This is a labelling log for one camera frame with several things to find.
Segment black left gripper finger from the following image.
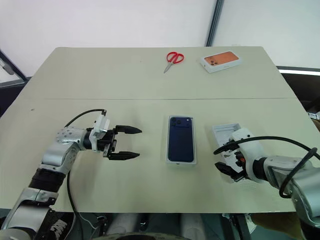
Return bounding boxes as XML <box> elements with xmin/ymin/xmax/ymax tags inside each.
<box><xmin>107</xmin><ymin>150</ymin><xmax>141</xmax><ymax>161</ymax></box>
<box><xmin>115</xmin><ymin>124</ymin><xmax>143</xmax><ymax>135</ymax></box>

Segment phone box with orange print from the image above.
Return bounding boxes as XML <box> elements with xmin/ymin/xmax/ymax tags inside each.
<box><xmin>199</xmin><ymin>51</ymin><xmax>245</xmax><ymax>74</ymax></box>

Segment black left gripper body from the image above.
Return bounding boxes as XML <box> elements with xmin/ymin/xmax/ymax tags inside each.
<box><xmin>96</xmin><ymin>127</ymin><xmax>119</xmax><ymax>160</ymax></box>

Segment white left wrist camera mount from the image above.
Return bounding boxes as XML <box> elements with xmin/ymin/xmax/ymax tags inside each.
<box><xmin>87</xmin><ymin>114</ymin><xmax>111</xmax><ymax>153</ymax></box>

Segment black metal table frame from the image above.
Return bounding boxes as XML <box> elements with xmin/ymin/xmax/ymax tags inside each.
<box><xmin>222</xmin><ymin>212</ymin><xmax>253</xmax><ymax>240</ymax></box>

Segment dark cabinet with white strip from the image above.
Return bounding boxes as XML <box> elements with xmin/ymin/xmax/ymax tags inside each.
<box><xmin>276</xmin><ymin>65</ymin><xmax>320</xmax><ymax>113</ymax></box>

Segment white box lid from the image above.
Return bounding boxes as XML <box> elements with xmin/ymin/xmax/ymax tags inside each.
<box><xmin>211</xmin><ymin>122</ymin><xmax>252</xmax><ymax>185</ymax></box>

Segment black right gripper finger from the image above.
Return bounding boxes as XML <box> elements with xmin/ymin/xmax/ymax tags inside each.
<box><xmin>214</xmin><ymin>161</ymin><xmax>236</xmax><ymax>178</ymax></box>

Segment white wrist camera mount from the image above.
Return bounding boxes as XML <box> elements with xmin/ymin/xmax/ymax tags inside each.
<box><xmin>87</xmin><ymin>114</ymin><xmax>111</xmax><ymax>153</ymax></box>
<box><xmin>231</xmin><ymin>128</ymin><xmax>266</xmax><ymax>167</ymax></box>

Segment red handled scissors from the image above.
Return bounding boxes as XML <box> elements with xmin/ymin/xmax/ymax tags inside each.
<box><xmin>163</xmin><ymin>51</ymin><xmax>185</xmax><ymax>74</ymax></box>

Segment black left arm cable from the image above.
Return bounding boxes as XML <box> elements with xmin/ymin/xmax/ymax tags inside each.
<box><xmin>63</xmin><ymin>108</ymin><xmax>108</xmax><ymax>216</ymax></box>

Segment dark window frame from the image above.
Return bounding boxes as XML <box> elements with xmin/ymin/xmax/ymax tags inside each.
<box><xmin>0</xmin><ymin>47</ymin><xmax>34</xmax><ymax>89</ymax></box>

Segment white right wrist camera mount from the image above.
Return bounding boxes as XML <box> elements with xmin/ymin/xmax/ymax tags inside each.
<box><xmin>231</xmin><ymin>128</ymin><xmax>266</xmax><ymax>167</ymax></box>

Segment grey metal post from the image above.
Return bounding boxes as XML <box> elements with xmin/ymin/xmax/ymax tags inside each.
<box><xmin>205</xmin><ymin>0</ymin><xmax>225</xmax><ymax>48</ymax></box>

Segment grey rounded shape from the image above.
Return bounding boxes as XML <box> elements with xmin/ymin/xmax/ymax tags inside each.
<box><xmin>107</xmin><ymin>213</ymin><xmax>141</xmax><ymax>236</ymax></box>

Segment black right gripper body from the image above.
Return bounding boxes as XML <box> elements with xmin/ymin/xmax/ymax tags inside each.
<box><xmin>231</xmin><ymin>149</ymin><xmax>253</xmax><ymax>185</ymax></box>

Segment brown cardboard piece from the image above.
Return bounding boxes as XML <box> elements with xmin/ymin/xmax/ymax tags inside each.
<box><xmin>251</xmin><ymin>212</ymin><xmax>305</xmax><ymax>240</ymax></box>

